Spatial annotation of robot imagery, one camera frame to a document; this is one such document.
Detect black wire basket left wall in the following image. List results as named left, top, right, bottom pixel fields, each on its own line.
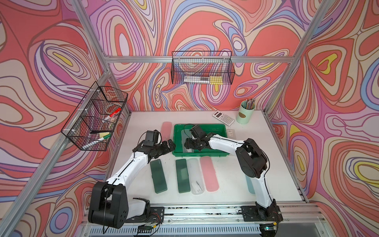
left=61, top=82, right=128, bottom=151

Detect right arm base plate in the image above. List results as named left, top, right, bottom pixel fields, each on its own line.
left=238, top=205, right=283, bottom=223

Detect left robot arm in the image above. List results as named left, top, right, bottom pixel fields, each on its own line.
left=88, top=130, right=176, bottom=229

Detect mint green pen cup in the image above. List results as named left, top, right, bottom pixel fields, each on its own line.
left=236, top=101, right=255, bottom=124

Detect black wire basket back wall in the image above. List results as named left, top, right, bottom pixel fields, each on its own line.
left=171, top=50, right=235, bottom=85

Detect green white marker in basket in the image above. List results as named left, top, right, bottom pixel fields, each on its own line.
left=81, top=132, right=111, bottom=151

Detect dark green pencil case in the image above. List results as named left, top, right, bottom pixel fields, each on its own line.
left=175, top=159, right=190, bottom=193
left=150, top=160, right=167, bottom=194

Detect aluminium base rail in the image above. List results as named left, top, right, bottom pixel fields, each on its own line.
left=78, top=201, right=334, bottom=237

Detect black wire basket wall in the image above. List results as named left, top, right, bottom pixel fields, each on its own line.
left=61, top=82, right=128, bottom=151
left=171, top=50, right=235, bottom=85

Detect pink pencil case front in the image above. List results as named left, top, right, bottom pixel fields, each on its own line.
left=200, top=157, right=219, bottom=192

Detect clear frosted pencil case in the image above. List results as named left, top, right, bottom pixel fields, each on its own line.
left=181, top=129, right=194, bottom=153

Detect dark green pencil case left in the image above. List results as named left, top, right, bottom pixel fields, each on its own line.
left=150, top=160, right=167, bottom=194

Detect pink pencil case far left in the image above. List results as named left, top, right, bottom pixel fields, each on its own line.
left=160, top=121, right=172, bottom=141

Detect pink pencil case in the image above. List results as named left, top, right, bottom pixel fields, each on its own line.
left=200, top=157, right=219, bottom=192
left=160, top=121, right=172, bottom=141

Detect light blue pencil case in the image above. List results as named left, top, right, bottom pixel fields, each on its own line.
left=245, top=175, right=256, bottom=195

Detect red marker in basket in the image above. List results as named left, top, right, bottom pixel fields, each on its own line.
left=104, top=108, right=121, bottom=120

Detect green plastic storage tray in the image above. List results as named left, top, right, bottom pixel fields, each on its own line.
left=172, top=124, right=229, bottom=158

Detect dark green pencil case right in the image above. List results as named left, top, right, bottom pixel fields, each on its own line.
left=175, top=159, right=190, bottom=193

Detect clear box in back basket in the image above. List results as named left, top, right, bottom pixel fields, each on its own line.
left=184, top=76, right=210, bottom=84

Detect white calculator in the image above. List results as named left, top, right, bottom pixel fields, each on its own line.
left=212, top=111, right=235, bottom=126

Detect pens in cup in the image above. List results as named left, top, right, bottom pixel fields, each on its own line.
left=243, top=98, right=255, bottom=110

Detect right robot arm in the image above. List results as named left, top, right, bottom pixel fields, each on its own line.
left=185, top=133, right=279, bottom=220

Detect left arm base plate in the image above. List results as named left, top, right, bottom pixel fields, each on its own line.
left=125, top=206, right=165, bottom=224

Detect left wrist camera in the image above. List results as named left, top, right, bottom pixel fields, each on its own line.
left=143, top=130, right=160, bottom=147

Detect clear box with barcode label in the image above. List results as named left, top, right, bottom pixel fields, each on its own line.
left=227, top=129, right=235, bottom=139

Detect white translucent pencil case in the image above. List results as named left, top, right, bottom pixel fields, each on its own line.
left=187, top=158, right=205, bottom=195

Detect yellow item in back basket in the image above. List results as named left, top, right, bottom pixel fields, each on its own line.
left=209, top=76, right=224, bottom=85

